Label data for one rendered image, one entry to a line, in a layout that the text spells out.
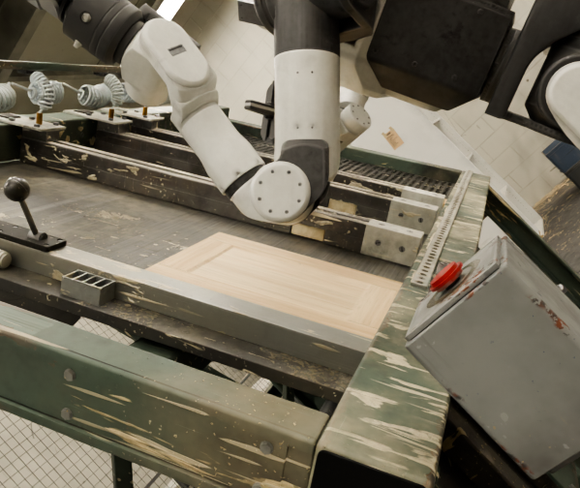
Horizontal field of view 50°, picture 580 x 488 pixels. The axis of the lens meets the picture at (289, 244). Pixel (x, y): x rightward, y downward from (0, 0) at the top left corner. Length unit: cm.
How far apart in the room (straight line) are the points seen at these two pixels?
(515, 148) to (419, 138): 158
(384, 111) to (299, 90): 431
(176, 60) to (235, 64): 623
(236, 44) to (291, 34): 623
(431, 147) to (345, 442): 451
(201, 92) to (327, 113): 17
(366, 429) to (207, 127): 43
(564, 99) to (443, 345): 52
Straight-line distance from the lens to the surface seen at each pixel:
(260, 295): 104
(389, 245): 140
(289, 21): 86
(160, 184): 158
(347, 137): 136
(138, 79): 91
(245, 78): 704
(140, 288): 98
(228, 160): 83
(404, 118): 510
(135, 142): 199
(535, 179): 650
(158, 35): 87
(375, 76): 100
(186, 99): 84
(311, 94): 82
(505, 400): 59
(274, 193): 79
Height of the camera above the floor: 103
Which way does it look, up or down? 3 degrees up
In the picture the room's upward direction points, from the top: 44 degrees counter-clockwise
